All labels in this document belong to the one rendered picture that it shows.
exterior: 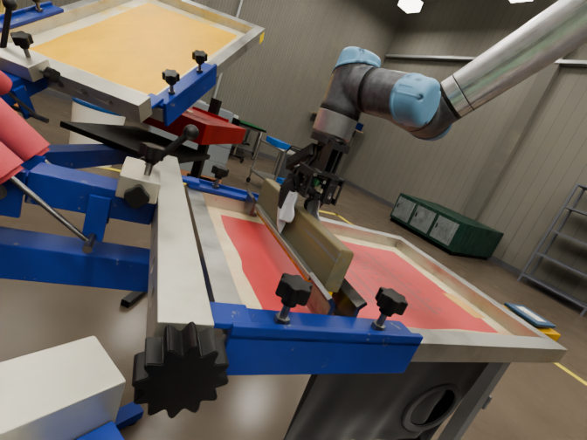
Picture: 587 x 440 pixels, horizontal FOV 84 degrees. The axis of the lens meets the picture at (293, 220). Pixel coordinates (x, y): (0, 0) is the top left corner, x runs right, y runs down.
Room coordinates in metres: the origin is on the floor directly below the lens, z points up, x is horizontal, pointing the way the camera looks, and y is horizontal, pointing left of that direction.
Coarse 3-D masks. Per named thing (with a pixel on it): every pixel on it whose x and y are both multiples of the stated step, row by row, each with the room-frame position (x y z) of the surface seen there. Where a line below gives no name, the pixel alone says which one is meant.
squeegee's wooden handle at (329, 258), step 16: (272, 192) 0.76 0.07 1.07; (272, 208) 0.73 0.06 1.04; (304, 208) 0.65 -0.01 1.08; (288, 224) 0.64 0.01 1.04; (304, 224) 0.59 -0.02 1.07; (320, 224) 0.57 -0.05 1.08; (288, 240) 0.62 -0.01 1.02; (304, 240) 0.57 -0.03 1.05; (320, 240) 0.52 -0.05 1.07; (336, 240) 0.51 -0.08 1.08; (304, 256) 0.55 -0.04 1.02; (320, 256) 0.51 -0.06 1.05; (336, 256) 0.47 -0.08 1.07; (352, 256) 0.48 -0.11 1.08; (320, 272) 0.49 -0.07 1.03; (336, 272) 0.48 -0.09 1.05; (336, 288) 0.48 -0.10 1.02
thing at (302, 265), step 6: (258, 204) 0.80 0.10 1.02; (258, 210) 0.77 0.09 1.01; (264, 210) 0.76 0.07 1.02; (264, 216) 0.72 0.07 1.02; (270, 222) 0.69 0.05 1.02; (270, 228) 0.68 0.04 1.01; (276, 228) 0.67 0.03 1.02; (276, 234) 0.64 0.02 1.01; (282, 234) 0.64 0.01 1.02; (282, 240) 0.61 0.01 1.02; (288, 246) 0.58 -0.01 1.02; (288, 252) 0.57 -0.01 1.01; (294, 252) 0.57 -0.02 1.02; (294, 258) 0.55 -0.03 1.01; (300, 258) 0.55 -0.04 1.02; (300, 264) 0.53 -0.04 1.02; (306, 264) 0.53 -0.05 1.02; (300, 270) 0.52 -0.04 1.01; (306, 270) 0.51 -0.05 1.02; (306, 276) 0.50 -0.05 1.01
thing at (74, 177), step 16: (32, 176) 0.43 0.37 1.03; (48, 176) 0.44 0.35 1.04; (64, 176) 0.46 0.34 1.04; (80, 176) 0.48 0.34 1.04; (96, 176) 0.51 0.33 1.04; (48, 192) 0.44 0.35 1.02; (64, 192) 0.45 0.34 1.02; (80, 192) 0.46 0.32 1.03; (96, 192) 0.47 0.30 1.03; (112, 192) 0.48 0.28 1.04; (64, 208) 0.45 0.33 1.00; (80, 208) 0.46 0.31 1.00; (112, 208) 0.48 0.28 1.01; (128, 208) 0.49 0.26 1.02; (144, 208) 0.50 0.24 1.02
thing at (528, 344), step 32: (192, 192) 0.78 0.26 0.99; (192, 224) 0.62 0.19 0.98; (352, 224) 1.09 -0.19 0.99; (416, 256) 1.06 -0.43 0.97; (224, 288) 0.41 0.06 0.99; (512, 320) 0.76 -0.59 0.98; (416, 352) 0.47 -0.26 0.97; (448, 352) 0.50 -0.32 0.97; (480, 352) 0.54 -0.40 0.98; (512, 352) 0.59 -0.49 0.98; (544, 352) 0.64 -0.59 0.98
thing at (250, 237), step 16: (224, 224) 0.74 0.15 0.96; (240, 224) 0.78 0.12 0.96; (256, 224) 0.83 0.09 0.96; (240, 240) 0.68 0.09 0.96; (256, 240) 0.72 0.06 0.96; (272, 240) 0.76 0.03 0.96; (272, 256) 0.66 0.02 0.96; (384, 256) 0.99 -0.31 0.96; (400, 272) 0.89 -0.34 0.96; (416, 272) 0.94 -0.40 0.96
